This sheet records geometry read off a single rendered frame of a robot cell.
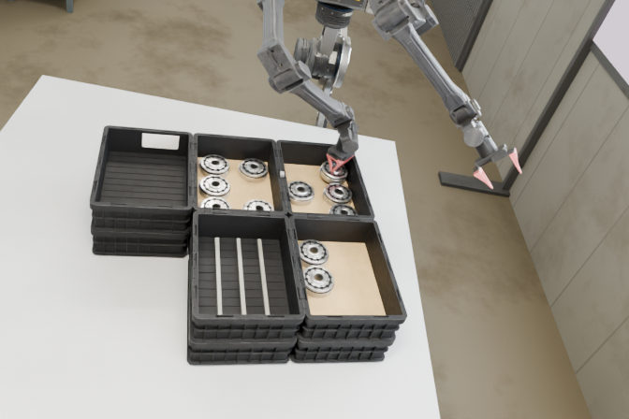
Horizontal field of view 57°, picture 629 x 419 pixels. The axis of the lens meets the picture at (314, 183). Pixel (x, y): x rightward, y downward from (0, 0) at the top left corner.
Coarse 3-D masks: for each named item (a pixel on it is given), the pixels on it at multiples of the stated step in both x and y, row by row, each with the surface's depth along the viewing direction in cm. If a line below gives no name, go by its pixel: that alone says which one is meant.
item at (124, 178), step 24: (120, 144) 202; (120, 168) 198; (144, 168) 200; (168, 168) 203; (96, 192) 174; (120, 192) 189; (144, 192) 192; (168, 192) 194; (96, 216) 174; (120, 216) 175; (144, 216) 176; (168, 216) 178
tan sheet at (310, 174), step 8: (288, 168) 218; (296, 168) 219; (304, 168) 220; (312, 168) 221; (288, 176) 214; (296, 176) 215; (304, 176) 216; (312, 176) 217; (320, 176) 218; (312, 184) 214; (320, 184) 215; (328, 184) 216; (344, 184) 218; (320, 192) 211; (320, 200) 208; (296, 208) 202; (304, 208) 203; (312, 208) 204; (320, 208) 205; (328, 208) 206
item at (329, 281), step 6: (306, 270) 177; (312, 270) 177; (318, 270) 178; (324, 270) 179; (306, 276) 175; (330, 276) 177; (306, 282) 173; (312, 282) 174; (330, 282) 176; (312, 288) 172; (318, 288) 173; (324, 288) 173; (330, 288) 174
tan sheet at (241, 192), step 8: (200, 160) 210; (232, 160) 214; (240, 160) 215; (232, 168) 211; (200, 176) 204; (232, 176) 207; (240, 176) 208; (232, 184) 204; (240, 184) 205; (248, 184) 206; (256, 184) 207; (264, 184) 208; (232, 192) 201; (240, 192) 202; (248, 192) 203; (256, 192) 204; (264, 192) 205; (200, 200) 194; (232, 200) 198; (240, 200) 199; (248, 200) 200; (232, 208) 195; (240, 208) 196
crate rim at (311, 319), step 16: (384, 256) 179; (304, 288) 163; (304, 304) 158; (400, 304) 166; (304, 320) 157; (320, 320) 156; (336, 320) 157; (352, 320) 158; (368, 320) 159; (384, 320) 161; (400, 320) 162
